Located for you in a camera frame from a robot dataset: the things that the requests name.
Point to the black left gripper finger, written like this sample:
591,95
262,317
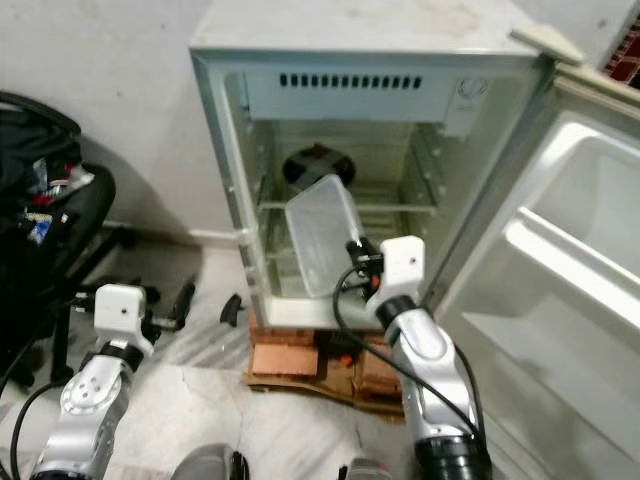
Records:
231,309
185,305

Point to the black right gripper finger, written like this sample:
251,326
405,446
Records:
355,250

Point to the clear plastic food container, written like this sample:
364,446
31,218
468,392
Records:
320,235

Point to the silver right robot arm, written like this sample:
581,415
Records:
425,345

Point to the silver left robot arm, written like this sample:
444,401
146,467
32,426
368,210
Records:
90,400

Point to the glass fridge shelf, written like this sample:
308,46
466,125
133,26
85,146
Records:
400,207

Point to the grey mini fridge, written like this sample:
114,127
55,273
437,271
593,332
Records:
360,25

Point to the red brick stack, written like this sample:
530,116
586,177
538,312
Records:
380,370
280,355

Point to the black round container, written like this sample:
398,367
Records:
310,165

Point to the grey left robot leg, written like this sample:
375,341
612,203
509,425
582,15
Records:
210,468

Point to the grey robot leg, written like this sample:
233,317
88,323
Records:
368,472
210,468

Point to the grey right robot leg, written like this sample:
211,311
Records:
368,472

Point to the red lattice crate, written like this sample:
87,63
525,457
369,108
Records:
625,60

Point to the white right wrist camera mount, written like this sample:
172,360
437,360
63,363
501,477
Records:
402,265

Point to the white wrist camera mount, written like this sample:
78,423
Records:
120,310
402,265

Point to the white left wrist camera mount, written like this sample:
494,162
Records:
120,310

